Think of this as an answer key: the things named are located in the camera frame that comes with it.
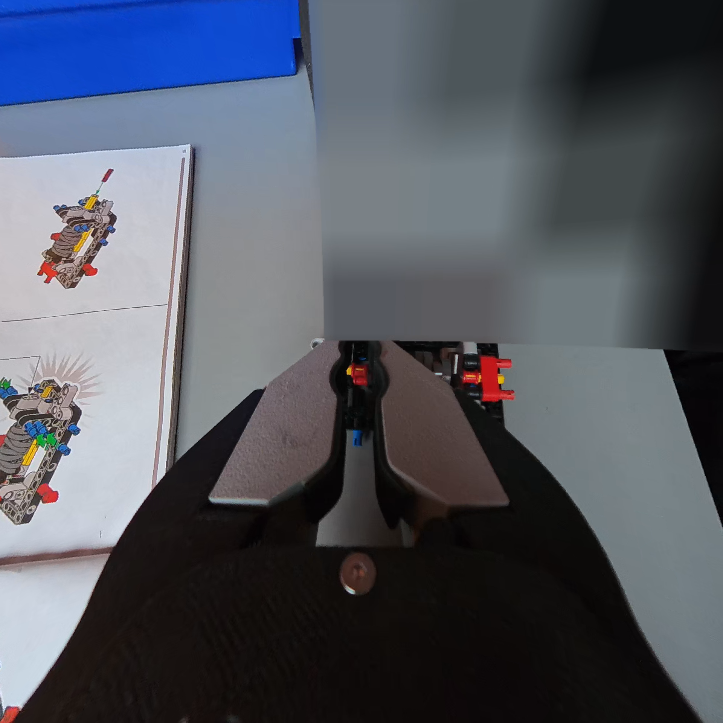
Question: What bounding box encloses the blue plastic tray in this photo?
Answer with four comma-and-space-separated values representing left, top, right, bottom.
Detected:
0, 0, 300, 108

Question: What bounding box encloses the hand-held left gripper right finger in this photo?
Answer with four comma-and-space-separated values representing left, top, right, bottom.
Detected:
374, 340, 510, 532

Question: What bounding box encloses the lego instruction booklet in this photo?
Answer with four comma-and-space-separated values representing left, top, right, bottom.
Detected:
0, 144, 195, 566

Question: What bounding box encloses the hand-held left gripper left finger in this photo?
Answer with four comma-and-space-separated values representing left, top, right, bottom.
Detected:
208, 340, 346, 523

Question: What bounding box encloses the black lego frame assembly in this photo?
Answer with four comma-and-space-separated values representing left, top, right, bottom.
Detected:
310, 338, 515, 450

